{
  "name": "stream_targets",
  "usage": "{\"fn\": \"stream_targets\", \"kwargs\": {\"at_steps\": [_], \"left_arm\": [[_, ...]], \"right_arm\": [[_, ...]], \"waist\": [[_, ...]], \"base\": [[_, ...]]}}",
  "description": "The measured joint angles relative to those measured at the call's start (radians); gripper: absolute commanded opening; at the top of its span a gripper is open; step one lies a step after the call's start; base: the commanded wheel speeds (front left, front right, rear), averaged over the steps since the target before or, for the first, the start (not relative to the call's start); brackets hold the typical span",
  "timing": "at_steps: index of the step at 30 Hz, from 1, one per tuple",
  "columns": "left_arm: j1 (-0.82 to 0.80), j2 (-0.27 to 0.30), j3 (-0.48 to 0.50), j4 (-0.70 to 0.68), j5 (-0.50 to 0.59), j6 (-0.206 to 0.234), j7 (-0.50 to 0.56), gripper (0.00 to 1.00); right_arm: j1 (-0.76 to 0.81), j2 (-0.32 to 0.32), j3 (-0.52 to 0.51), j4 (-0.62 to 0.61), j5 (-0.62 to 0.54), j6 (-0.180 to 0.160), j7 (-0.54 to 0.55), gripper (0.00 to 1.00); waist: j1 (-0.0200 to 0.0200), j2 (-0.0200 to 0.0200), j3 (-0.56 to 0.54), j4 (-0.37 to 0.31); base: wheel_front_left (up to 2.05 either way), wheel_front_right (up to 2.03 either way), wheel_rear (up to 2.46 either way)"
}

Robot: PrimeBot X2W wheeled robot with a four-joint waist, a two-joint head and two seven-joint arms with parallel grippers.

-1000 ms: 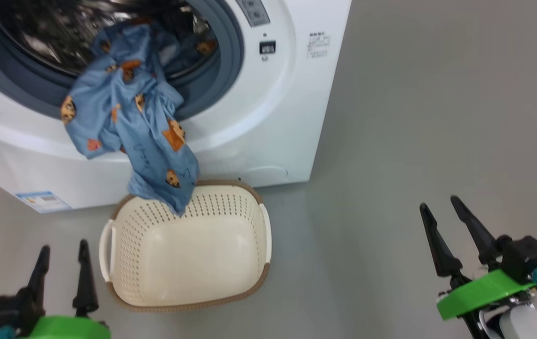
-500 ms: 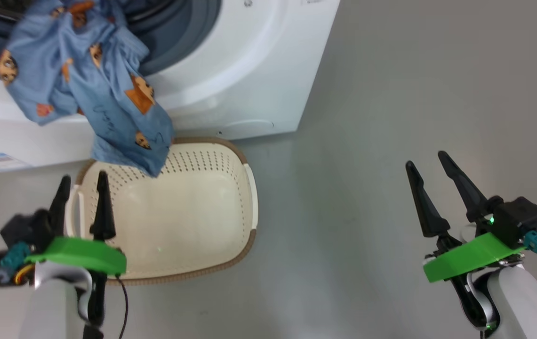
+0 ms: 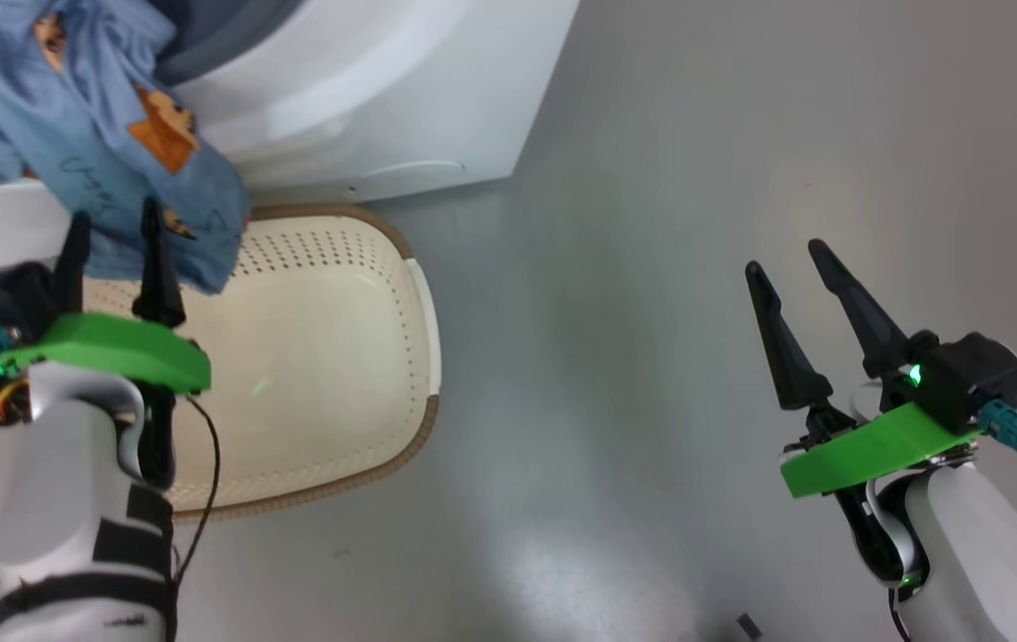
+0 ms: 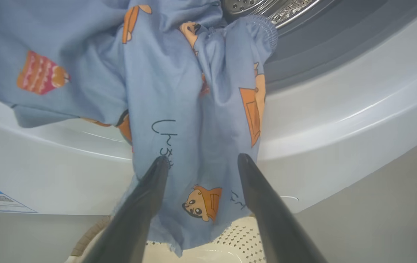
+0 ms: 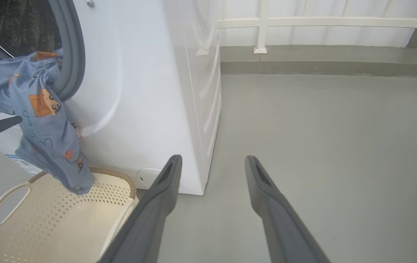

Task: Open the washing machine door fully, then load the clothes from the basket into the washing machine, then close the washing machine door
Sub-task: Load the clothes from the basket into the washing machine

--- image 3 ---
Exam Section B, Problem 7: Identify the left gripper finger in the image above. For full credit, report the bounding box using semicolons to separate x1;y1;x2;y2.
53;212;93;316
131;198;187;327

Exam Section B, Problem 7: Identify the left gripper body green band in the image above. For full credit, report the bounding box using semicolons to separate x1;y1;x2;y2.
0;311;213;394

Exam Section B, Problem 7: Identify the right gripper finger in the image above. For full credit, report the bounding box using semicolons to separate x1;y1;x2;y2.
807;237;912;381
744;260;834;412

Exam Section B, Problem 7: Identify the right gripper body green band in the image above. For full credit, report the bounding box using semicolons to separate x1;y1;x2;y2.
779;332;983;499

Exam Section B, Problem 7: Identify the blue cartoon print garment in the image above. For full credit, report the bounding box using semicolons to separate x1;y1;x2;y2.
0;0;252;296

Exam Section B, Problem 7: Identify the cream perforated laundry basket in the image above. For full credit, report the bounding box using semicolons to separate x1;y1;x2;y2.
71;203;443;523

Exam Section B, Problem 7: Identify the grey rubber door gasket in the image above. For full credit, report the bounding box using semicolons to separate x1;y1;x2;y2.
154;0;306;87

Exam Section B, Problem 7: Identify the white front-load washing machine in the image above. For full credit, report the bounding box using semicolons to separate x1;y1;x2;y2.
0;0;582;277

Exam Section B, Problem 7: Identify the thin cable left arm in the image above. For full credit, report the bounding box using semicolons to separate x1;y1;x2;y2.
171;392;222;594

